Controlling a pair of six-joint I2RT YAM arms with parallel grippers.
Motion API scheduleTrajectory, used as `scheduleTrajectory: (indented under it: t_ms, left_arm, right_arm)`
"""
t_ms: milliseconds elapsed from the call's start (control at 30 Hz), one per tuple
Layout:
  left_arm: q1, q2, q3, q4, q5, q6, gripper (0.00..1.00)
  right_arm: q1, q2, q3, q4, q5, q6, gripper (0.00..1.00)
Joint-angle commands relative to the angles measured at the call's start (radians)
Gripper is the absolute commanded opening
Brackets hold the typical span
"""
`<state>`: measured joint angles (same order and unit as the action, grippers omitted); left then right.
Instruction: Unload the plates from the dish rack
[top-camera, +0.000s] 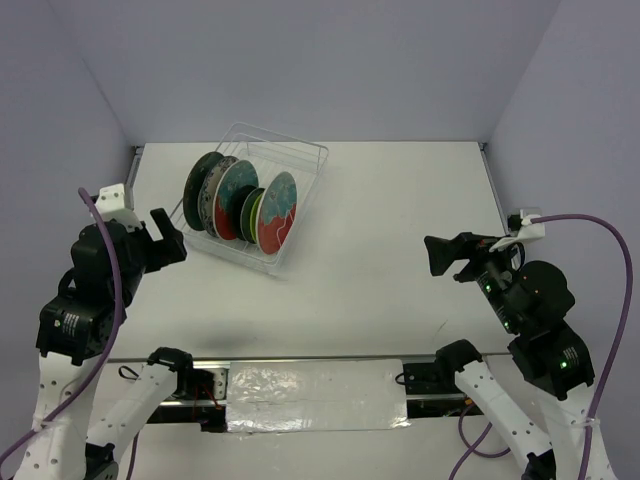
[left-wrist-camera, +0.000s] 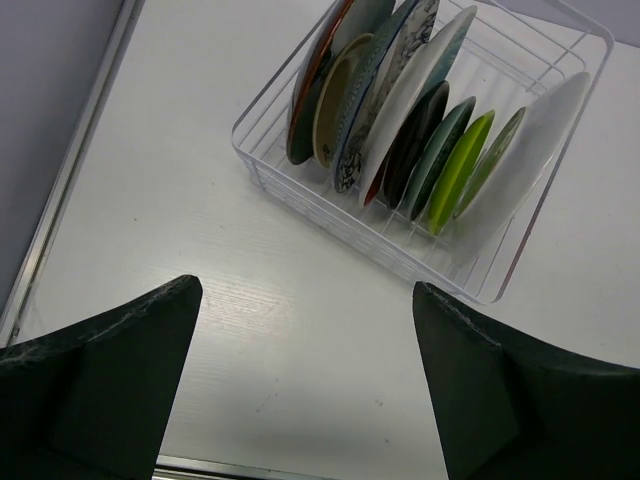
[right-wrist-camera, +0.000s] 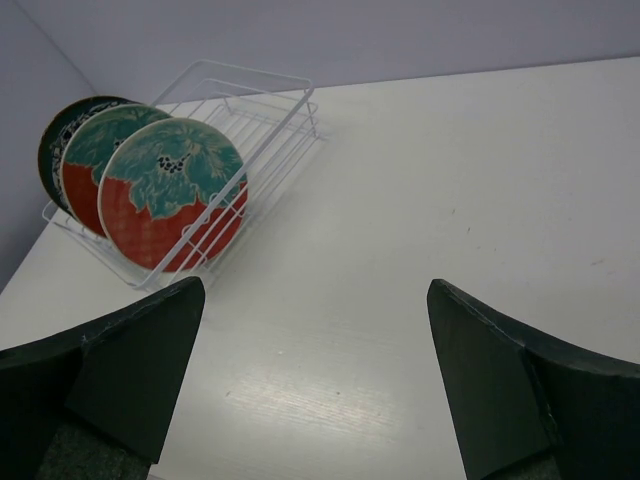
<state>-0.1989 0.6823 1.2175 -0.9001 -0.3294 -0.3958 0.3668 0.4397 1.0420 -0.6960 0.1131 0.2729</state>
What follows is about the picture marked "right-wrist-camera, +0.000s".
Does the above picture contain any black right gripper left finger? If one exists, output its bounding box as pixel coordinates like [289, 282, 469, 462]
[1, 276, 205, 479]

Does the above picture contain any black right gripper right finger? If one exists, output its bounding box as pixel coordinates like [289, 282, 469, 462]
[426, 279, 639, 479]

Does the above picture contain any red teal leaf plate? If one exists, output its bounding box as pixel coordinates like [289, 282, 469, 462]
[97, 117, 249, 272]

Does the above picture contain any blue floral white plate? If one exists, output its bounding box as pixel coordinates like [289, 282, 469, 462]
[38, 95, 137, 214]

